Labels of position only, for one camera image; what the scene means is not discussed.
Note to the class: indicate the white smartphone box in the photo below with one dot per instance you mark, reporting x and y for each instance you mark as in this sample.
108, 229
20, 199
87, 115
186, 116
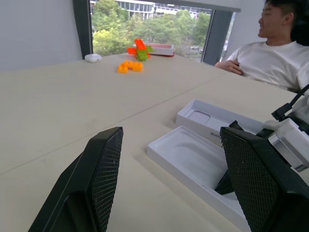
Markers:
200, 118

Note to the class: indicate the green toy brick piece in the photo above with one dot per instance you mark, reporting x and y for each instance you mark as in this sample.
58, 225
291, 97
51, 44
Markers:
142, 55

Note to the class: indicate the phone box with orange print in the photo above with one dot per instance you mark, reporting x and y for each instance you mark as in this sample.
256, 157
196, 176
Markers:
161, 50

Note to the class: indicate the white phone box base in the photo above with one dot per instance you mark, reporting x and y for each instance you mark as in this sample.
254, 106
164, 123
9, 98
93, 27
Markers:
188, 154

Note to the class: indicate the yellow toy brick cluster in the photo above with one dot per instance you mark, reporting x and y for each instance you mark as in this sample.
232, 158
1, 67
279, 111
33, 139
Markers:
130, 67

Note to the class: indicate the person's right hand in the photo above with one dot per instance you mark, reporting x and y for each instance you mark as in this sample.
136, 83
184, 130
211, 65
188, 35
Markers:
237, 68

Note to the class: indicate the black office chair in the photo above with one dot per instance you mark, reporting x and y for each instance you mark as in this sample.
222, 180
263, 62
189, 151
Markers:
301, 21

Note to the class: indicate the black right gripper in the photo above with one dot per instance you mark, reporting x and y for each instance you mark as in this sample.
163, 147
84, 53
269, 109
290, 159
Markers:
264, 133

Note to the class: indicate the orange toy brick piece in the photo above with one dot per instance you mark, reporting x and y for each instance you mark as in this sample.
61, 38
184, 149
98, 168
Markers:
140, 44

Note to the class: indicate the white earbuds case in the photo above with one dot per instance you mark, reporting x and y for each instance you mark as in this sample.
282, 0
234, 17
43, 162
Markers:
93, 58

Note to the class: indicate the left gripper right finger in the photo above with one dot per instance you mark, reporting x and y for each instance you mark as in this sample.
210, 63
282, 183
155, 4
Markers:
260, 183

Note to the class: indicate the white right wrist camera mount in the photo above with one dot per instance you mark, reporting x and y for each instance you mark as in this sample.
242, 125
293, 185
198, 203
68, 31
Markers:
289, 145

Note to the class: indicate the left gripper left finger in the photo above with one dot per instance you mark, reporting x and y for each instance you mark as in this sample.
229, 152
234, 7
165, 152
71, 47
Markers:
82, 183

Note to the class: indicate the dark window frame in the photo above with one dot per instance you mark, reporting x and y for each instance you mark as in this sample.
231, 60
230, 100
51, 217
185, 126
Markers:
83, 24

